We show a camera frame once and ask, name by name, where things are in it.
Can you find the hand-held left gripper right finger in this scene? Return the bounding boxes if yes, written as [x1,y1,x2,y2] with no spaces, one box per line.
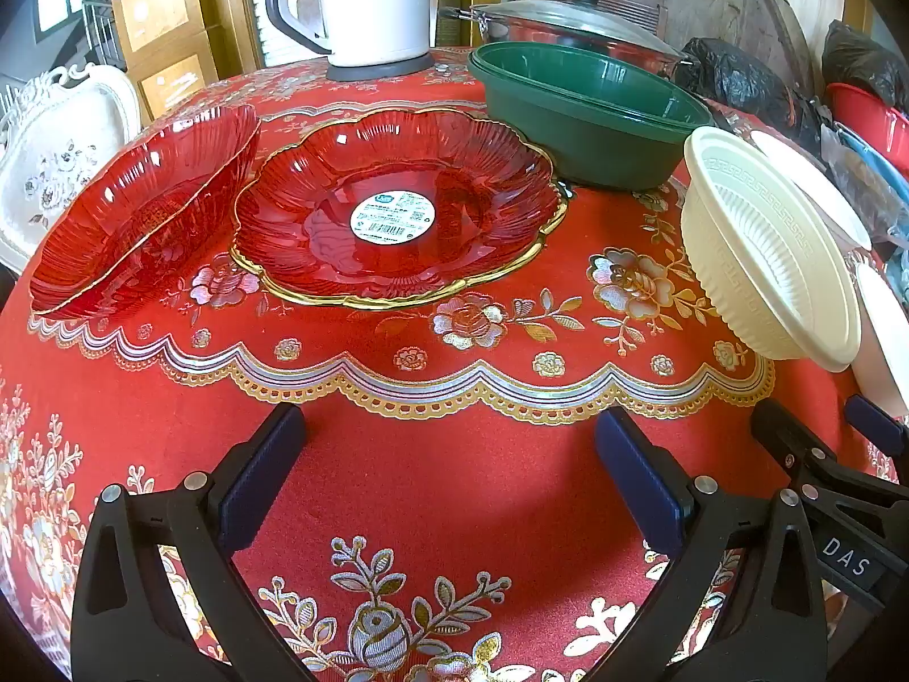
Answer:
[595,408,832,682]

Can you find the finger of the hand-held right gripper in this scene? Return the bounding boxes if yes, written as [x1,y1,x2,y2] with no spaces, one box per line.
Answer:
[844,393,909,484]
[750,398,909,535]

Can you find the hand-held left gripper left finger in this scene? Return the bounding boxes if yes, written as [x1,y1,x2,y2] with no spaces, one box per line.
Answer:
[71,404,314,682]

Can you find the green plastic bowl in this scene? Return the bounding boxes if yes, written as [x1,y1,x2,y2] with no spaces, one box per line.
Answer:
[472,43,711,123]
[466,43,715,190]

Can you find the white plastic bowl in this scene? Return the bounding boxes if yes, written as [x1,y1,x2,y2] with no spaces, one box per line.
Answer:
[848,263,909,419]
[749,129,873,253]

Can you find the cream ribbed plastic bowl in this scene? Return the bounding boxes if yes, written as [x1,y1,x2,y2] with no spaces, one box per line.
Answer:
[680,126,864,374]

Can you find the red floral tablecloth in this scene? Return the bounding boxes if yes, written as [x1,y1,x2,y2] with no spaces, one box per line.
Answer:
[0,46,909,682]

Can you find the blue plastic basin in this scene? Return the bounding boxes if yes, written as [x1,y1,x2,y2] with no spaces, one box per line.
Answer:
[836,124,909,201]

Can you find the red plastic basin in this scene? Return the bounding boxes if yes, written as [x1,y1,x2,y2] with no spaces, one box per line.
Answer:
[825,83,909,172]

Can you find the black plastic bag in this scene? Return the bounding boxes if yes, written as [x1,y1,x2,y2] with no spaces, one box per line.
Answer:
[685,35,825,150]
[822,20,909,111]

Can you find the white ornate chair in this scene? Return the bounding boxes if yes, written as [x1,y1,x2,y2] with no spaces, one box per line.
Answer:
[0,63,143,275]

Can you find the steel pot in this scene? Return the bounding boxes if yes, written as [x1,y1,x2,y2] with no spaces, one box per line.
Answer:
[439,3,700,79]

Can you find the steel pot lid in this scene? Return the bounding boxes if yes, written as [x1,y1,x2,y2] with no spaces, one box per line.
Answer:
[472,0,686,58]

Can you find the metal stair railing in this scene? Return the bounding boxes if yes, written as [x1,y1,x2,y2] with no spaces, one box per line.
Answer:
[78,0,127,73]

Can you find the white electric kettle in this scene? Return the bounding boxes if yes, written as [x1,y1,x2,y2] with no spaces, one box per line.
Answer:
[266,0,434,84]

